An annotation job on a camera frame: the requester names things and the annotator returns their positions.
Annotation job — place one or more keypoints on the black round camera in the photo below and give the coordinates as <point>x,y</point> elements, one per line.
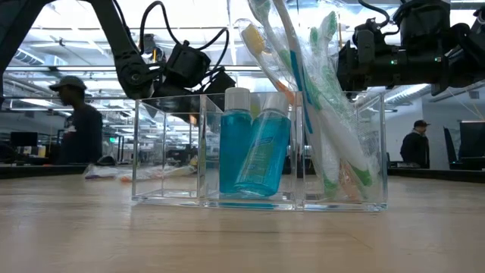
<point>148,39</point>

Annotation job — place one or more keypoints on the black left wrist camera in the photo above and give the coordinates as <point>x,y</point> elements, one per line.
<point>187,64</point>

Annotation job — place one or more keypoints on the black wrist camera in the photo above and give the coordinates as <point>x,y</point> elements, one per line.
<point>187,64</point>
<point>424,19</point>

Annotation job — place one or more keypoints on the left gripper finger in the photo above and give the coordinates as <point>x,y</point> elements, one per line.
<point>215,101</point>
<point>174,105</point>

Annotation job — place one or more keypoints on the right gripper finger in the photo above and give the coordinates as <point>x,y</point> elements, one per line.
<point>346,55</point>
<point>345,79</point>

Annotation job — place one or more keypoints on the yellow container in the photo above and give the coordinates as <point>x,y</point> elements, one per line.
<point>41,151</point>

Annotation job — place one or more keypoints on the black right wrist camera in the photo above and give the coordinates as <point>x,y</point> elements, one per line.
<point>424,19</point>

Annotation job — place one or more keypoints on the white LED light bar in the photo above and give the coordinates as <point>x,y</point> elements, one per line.
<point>94,68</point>

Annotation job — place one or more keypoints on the blue mouthwash bottle white cap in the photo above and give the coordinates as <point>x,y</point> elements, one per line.
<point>265,151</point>
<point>235,151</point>

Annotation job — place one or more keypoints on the person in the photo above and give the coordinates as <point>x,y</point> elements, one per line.
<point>81,129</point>
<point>415,146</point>

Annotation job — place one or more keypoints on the black aluminium table frame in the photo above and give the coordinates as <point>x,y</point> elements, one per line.
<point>38,171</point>

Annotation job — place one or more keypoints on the black computer monitor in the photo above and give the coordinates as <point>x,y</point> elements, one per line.
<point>473,142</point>
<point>23,139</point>

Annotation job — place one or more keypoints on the purple toothbrush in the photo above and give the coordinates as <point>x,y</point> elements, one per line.
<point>92,176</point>

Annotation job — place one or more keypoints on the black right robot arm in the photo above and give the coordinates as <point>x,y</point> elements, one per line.
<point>470,57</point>

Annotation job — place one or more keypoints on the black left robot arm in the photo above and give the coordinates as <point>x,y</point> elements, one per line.
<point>121,45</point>

